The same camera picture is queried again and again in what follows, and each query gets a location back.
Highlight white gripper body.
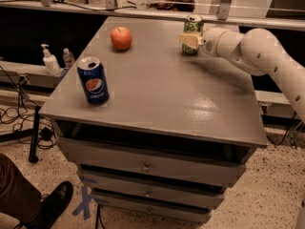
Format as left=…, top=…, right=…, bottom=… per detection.
left=201, top=28, right=227, bottom=57

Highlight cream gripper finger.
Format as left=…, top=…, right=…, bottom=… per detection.
left=179, top=32, right=202, bottom=49

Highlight green soda can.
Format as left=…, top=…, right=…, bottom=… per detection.
left=181, top=14, right=205, bottom=55

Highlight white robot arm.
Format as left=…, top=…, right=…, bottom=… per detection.
left=179, top=28, right=305, bottom=122

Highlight blue pepsi can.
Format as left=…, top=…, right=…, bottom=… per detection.
left=77, top=56, right=109, bottom=105

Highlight red apple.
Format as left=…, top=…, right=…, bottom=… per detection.
left=111, top=27, right=132, bottom=51

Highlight grey drawer cabinet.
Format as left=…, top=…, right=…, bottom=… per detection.
left=41, top=17, right=267, bottom=222

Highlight clear plastic water bottle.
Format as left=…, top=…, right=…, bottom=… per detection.
left=63, top=48, right=75, bottom=69

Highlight white pump sanitizer bottle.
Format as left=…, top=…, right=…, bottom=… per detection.
left=41, top=44, right=60, bottom=76

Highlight black stand leg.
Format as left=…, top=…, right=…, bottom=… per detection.
left=29, top=106, right=41, bottom=163

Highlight black leather shoe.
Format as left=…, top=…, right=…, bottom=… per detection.
left=22, top=181, right=73, bottom=229

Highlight brown trouser leg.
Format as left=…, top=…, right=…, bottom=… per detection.
left=0, top=154, right=41, bottom=222

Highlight black floor cables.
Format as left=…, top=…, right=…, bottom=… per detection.
left=0, top=65, right=58, bottom=151

